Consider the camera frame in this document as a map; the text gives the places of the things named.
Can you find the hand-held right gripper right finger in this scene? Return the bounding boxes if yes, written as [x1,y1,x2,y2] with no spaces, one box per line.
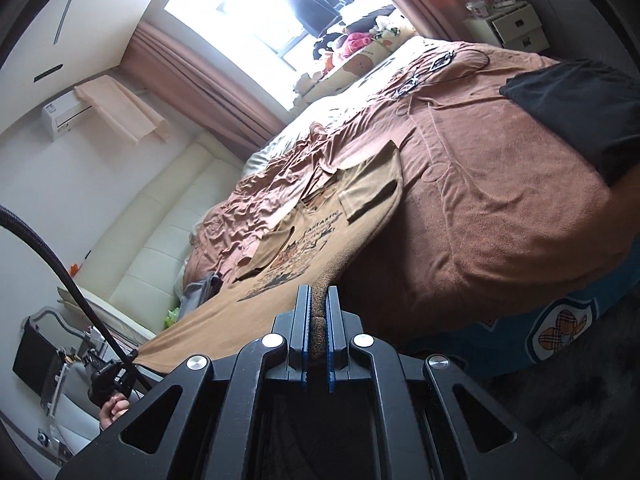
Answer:
[325,284,583,480]

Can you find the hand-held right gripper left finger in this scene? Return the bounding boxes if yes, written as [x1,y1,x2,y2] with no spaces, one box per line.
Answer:
[55,284,313,480]

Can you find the brown printed t-shirt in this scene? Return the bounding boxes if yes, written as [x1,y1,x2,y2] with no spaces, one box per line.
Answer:
[132,139,405,376]

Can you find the grey folded clothes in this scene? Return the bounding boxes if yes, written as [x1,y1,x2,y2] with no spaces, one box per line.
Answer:
[177,272,223,318]

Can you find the black folded clothes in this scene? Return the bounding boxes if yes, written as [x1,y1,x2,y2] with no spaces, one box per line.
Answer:
[499,58,640,186]

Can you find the person's left hand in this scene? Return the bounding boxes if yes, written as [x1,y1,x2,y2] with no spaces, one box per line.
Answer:
[99,395,132,431]

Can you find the blue printed bed sheet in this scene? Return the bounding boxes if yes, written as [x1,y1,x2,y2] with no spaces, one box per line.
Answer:
[405,267,631,378]

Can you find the cream padded headboard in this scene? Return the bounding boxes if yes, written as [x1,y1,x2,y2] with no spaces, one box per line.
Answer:
[57,132,246,341]

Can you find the brown blanket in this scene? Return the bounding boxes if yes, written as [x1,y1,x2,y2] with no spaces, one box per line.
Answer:
[182,37,640,361]

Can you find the white air conditioner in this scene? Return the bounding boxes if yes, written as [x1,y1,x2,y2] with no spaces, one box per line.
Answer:
[41,92,93,141]

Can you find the printed long cushion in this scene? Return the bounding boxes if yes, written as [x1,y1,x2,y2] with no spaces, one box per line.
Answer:
[295,30,418,106]

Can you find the beige cloth cover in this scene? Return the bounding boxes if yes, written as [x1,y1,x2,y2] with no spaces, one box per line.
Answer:
[74,74,170,143]

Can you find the pink plush toy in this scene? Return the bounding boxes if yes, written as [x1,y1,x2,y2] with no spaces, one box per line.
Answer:
[345,31,371,56]

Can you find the window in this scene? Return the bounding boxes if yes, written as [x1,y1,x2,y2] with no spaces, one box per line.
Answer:
[164,0,401,111]

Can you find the white nightstand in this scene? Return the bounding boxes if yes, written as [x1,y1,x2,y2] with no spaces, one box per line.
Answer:
[462,2,551,51]

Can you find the black braided cable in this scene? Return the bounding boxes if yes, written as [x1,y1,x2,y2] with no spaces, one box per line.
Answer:
[0,205,153,391]

